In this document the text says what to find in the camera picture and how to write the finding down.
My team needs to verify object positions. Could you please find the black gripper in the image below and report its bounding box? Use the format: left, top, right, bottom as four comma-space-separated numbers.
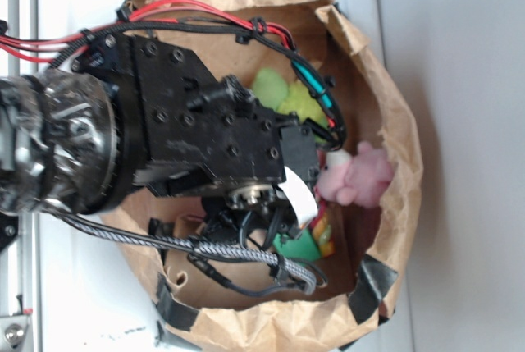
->
76, 34, 320, 227

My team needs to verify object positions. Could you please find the green wooden block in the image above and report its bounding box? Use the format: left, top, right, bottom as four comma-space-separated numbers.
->
273, 230, 322, 262

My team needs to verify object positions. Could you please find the pink plush toy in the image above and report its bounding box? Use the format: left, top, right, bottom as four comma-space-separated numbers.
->
316, 141, 394, 208

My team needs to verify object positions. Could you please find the green plush toy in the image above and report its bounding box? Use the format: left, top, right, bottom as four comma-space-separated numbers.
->
249, 67, 329, 130

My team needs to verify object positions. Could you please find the brown paper bag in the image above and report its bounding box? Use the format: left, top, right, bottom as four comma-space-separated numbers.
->
121, 0, 423, 351

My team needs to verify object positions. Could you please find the multicolour rope toy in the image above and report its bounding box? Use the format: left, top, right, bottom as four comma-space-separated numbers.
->
309, 200, 335, 258

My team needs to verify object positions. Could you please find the grey braided cable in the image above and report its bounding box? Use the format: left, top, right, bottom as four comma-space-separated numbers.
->
51, 203, 329, 298

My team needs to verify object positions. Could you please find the aluminium extrusion rail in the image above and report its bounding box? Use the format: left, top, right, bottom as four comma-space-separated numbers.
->
1, 0, 43, 351

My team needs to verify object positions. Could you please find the red and black wire bundle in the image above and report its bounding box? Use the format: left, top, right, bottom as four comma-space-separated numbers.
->
0, 0, 348, 152

